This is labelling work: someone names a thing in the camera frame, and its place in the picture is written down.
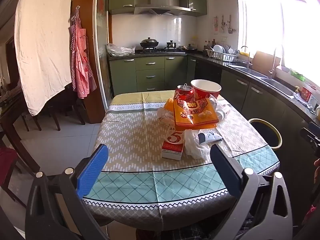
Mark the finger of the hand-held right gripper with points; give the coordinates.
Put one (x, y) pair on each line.
(311, 136)

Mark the brown wooden cabinet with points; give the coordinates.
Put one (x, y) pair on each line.
(87, 110)

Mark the dish rack with dishes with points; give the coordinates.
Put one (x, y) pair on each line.
(221, 53)

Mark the white hanging sheet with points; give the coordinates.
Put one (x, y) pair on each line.
(42, 42)

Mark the black bin with yellow rim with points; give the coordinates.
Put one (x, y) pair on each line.
(265, 132)

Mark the black wok with lid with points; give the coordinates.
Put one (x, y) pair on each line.
(149, 43)

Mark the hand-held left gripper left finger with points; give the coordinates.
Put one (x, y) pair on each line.
(92, 172)

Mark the green base cabinets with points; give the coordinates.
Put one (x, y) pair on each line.
(150, 73)

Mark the tall steel faucet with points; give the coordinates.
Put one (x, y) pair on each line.
(273, 62)

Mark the red soda can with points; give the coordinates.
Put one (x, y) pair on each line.
(183, 93)

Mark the clear plastic wrapper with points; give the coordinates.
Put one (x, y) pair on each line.
(221, 111)

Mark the red box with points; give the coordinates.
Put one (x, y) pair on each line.
(306, 93)

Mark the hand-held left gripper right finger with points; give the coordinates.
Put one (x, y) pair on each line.
(225, 172)

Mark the hanging kitchen utensils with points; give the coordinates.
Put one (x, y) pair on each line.
(223, 23)

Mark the dark wooden chair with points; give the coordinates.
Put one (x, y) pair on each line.
(53, 110)

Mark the small steel faucet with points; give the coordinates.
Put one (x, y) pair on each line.
(246, 55)

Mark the dark wooden dining table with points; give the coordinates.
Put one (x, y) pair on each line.
(10, 120)

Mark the wooden cutting board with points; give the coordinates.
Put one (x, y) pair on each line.
(262, 62)

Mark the white crumpled tissue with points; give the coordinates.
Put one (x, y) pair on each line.
(193, 146)

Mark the red white milk carton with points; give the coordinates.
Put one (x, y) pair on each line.
(173, 140)

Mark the condiment bottles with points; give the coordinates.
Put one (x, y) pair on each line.
(209, 45)

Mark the clear plastic bag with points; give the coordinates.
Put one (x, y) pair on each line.
(120, 50)

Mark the steel sink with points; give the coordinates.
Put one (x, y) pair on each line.
(272, 83)

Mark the black pot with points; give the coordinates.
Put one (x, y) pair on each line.
(171, 44)

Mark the steel range hood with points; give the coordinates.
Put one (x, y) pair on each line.
(160, 2)

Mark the person's right hand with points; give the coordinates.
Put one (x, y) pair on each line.
(317, 167)

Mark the patterned tablecloth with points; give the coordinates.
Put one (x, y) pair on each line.
(130, 135)

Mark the red checked apron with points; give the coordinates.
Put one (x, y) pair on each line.
(81, 55)

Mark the green cloth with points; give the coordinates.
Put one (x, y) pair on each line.
(297, 75)

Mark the orange snack bag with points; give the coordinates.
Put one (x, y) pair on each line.
(195, 117)

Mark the blue white packet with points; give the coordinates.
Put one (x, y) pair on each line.
(210, 136)

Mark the gas stove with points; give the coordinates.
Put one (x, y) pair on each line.
(160, 51)

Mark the red paper bowl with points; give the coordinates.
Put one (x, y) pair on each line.
(205, 92)

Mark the black pan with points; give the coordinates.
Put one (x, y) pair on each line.
(192, 47)

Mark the red cushioned chair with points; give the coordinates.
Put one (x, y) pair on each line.
(8, 162)

